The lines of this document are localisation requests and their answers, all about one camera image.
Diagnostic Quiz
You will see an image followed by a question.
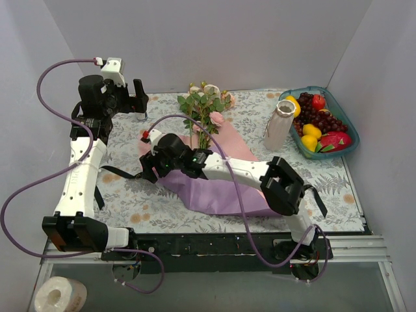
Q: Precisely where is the pink rose flower bunch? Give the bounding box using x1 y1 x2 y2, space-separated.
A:
177 81 235 135

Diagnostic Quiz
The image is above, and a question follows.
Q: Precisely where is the purple wrapping paper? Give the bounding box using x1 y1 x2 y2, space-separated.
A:
159 144 283 218

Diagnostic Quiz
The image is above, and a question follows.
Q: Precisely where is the black printed ribbon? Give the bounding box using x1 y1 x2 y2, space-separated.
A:
101 166 328 218

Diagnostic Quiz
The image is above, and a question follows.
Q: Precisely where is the pink wrapping paper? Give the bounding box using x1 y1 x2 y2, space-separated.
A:
138 121 258 161

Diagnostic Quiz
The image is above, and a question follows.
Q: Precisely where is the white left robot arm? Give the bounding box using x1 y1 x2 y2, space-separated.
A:
42 75 149 260

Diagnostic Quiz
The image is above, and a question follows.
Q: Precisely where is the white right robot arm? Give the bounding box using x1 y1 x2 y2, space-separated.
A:
140 129 319 259

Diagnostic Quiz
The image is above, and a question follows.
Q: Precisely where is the white ribbed ceramic vase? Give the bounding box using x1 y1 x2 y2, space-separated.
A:
263 99 295 151

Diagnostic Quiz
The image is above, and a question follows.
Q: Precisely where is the red bull drink can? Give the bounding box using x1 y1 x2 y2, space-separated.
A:
135 112 148 122

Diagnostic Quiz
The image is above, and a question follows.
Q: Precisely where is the yellow pepper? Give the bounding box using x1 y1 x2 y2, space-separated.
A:
285 96 301 118

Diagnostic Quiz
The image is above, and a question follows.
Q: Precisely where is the white toilet paper roll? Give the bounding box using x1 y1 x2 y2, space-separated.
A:
34 276 87 312

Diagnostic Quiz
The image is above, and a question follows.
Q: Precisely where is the yellow lemon lower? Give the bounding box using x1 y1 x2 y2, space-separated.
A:
301 135 318 152

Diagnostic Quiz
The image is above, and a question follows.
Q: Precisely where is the yellow lemon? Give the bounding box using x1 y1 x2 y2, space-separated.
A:
302 123 322 140
301 135 318 152

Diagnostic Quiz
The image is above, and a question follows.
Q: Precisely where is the yellow lemon upper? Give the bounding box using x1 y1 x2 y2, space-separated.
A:
302 123 322 140

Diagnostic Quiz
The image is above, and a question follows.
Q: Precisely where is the dark purple grape bunch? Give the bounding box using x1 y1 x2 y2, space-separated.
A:
293 92 348 137

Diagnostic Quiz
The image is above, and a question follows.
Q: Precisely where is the red apple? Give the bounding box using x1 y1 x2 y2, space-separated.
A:
312 94 326 111

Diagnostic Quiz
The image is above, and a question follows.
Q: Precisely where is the pink dragon fruit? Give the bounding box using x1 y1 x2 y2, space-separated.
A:
315 131 352 153

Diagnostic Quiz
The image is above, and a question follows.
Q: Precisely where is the floral patterned table mat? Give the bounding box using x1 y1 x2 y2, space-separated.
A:
94 90 363 233

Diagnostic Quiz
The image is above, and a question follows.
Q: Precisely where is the teal plastic fruit tray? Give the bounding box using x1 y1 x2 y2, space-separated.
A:
279 86 359 161

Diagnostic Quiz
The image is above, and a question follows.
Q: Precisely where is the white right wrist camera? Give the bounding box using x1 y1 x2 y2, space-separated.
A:
140 129 165 155

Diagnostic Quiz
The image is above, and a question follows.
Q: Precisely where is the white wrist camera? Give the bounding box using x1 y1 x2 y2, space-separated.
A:
140 129 165 155
101 57 126 88

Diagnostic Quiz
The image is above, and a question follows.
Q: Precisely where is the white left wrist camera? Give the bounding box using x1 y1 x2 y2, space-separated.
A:
101 57 126 88

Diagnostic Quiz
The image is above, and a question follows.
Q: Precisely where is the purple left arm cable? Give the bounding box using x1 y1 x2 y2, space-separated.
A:
0 57 165 294

